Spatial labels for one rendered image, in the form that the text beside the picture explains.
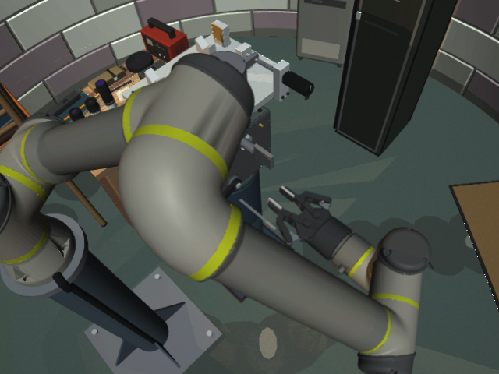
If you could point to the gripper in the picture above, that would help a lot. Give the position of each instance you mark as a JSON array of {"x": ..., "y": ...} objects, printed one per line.
[{"x": 325, "y": 233}]

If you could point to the black azimuth knob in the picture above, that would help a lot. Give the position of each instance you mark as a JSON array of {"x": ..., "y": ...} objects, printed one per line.
[{"x": 298, "y": 83}]

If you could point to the tall black cabinet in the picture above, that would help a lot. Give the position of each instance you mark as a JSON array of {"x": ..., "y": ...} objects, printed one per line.
[{"x": 390, "y": 78}]

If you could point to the grey cabinet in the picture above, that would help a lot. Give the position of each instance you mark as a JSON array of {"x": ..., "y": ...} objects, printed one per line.
[{"x": 319, "y": 35}]

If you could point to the thin grey rod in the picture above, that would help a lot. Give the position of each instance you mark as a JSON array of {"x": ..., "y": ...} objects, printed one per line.
[{"x": 255, "y": 214}]

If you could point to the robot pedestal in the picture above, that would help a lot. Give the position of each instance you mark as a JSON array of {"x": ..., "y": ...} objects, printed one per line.
[{"x": 128, "y": 311}]

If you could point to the white bearing block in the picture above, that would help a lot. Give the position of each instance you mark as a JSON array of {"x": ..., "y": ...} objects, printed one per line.
[{"x": 244, "y": 50}]

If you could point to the wooden stepladder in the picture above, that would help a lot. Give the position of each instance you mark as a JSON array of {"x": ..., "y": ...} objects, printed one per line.
[{"x": 78, "y": 187}]

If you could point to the white pier plate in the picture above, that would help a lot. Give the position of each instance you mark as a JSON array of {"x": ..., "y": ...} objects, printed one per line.
[{"x": 261, "y": 83}]

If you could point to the tan and white block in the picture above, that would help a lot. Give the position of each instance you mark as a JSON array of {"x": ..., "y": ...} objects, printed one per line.
[{"x": 219, "y": 31}]

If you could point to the dark grey handset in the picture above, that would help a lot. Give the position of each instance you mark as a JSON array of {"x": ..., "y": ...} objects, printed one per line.
[{"x": 64, "y": 102}]

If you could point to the dark pier box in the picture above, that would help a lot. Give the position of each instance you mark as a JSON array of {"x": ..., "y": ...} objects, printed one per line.
[{"x": 260, "y": 132}]

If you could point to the brown table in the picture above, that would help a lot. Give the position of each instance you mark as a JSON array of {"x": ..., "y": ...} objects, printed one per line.
[{"x": 483, "y": 233}]

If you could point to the grey column lock wing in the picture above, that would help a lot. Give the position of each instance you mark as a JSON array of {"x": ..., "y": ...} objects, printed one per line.
[{"x": 264, "y": 155}]

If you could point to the grey threaded screw rod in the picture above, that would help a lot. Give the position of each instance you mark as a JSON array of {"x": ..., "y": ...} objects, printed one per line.
[{"x": 265, "y": 61}]

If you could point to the white stop block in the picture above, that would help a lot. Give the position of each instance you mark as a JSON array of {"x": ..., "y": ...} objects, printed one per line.
[{"x": 202, "y": 43}]

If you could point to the small white block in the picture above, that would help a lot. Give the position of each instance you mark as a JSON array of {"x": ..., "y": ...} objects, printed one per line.
[{"x": 155, "y": 75}]

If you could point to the black eyepiece with white base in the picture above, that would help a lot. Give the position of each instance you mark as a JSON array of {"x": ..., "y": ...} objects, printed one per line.
[{"x": 104, "y": 91}]

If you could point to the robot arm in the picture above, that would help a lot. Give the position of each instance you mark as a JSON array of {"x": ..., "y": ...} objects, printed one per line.
[{"x": 175, "y": 156}]

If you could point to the blue pier column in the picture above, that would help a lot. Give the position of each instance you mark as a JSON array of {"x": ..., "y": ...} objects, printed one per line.
[{"x": 251, "y": 202}]

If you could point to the olive slotted case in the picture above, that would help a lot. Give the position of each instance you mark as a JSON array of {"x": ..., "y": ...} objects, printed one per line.
[{"x": 111, "y": 75}]

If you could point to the black round disc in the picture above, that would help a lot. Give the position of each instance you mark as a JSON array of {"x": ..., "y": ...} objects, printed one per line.
[{"x": 139, "y": 62}]

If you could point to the white knob bracket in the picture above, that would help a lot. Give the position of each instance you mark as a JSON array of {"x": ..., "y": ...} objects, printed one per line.
[{"x": 281, "y": 78}]

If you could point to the grey round mount hub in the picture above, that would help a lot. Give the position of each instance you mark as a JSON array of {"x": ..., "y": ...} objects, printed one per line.
[{"x": 230, "y": 62}]

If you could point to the grey crank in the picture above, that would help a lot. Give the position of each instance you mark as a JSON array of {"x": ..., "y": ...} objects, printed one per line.
[{"x": 233, "y": 185}]

